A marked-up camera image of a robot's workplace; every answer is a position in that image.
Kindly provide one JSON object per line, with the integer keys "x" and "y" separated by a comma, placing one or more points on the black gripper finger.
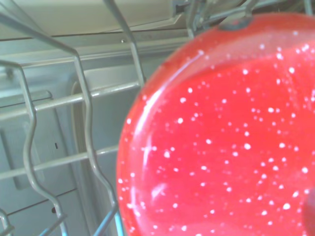
{"x": 309, "y": 214}

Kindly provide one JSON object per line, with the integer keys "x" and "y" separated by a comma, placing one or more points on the built-in dishwasher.
{"x": 49, "y": 137}

